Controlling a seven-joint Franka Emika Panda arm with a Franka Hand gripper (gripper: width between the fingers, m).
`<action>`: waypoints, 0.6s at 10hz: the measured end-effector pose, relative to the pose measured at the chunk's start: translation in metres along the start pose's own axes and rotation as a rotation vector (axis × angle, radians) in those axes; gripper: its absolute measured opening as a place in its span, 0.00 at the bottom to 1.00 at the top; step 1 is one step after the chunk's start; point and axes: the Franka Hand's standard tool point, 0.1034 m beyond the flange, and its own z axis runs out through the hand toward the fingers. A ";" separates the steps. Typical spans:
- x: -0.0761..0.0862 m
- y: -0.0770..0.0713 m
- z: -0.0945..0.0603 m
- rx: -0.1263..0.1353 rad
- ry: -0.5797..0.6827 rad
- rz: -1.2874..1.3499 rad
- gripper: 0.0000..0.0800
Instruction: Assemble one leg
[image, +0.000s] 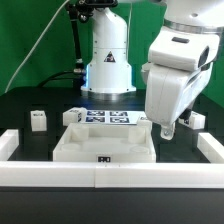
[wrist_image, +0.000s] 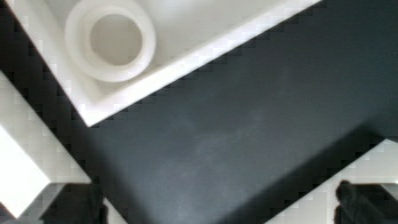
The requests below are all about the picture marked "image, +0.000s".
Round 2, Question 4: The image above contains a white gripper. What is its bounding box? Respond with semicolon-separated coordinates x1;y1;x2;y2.
142;26;220;140

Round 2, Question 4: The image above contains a white square tabletop part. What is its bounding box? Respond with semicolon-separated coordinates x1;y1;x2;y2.
53;123;156;163

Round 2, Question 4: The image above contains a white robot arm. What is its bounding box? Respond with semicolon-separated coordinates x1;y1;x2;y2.
82;0;224;140

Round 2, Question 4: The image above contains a blue tag marker sheet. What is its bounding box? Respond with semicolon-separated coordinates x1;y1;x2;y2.
83;110;145;125

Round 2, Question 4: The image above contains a white U-shaped obstacle fence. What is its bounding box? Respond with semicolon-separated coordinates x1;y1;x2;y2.
0;129;224;189

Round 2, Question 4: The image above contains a black cable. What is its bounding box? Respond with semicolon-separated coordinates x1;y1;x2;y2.
37;70;84;88

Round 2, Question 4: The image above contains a white cable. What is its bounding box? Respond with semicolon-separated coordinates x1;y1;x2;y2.
4;0;72;94

